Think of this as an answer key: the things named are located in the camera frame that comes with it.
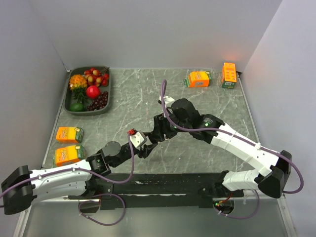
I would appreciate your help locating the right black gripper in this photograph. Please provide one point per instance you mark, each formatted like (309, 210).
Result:
(160, 127)

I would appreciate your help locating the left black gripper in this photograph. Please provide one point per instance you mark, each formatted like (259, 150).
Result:
(146, 150)

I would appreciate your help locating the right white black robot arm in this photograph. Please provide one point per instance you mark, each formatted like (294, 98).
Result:
(270, 169)

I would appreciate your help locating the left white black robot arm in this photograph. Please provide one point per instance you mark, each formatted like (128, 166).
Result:
(24, 187)

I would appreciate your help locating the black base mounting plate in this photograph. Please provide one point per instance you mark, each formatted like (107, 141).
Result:
(160, 190)

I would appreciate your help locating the orange box top centre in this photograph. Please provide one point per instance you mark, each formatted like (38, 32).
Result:
(198, 79)

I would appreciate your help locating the orange box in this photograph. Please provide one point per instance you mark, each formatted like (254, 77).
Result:
(69, 135)
(198, 79)
(68, 155)

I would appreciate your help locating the dark purple grape bunch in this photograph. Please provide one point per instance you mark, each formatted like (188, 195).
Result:
(99, 103)

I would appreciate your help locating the red toy apple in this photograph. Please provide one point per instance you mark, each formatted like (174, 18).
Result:
(93, 92)

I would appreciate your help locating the orange box lower left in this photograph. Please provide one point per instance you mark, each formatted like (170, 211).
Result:
(68, 155)

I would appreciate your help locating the red yellow cherry bunch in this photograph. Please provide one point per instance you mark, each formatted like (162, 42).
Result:
(97, 77)

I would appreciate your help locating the orange box upper left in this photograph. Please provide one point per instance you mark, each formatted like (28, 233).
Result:
(69, 135)

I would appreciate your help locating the green toy avocado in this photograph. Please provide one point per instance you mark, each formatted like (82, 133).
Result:
(77, 107)

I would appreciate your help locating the orange green carton upright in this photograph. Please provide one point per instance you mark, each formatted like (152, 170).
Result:
(229, 76)

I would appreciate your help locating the orange yellow toy pineapple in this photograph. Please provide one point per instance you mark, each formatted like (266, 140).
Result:
(78, 86)

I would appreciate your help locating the dark green fruit tray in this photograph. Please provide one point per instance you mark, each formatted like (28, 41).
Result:
(68, 100)

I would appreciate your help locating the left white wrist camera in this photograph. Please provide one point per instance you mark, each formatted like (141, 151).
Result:
(137, 138)

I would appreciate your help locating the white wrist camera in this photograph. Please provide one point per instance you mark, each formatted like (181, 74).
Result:
(168, 101)
(137, 138)

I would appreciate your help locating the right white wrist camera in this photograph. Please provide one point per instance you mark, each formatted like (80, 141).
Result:
(168, 101)

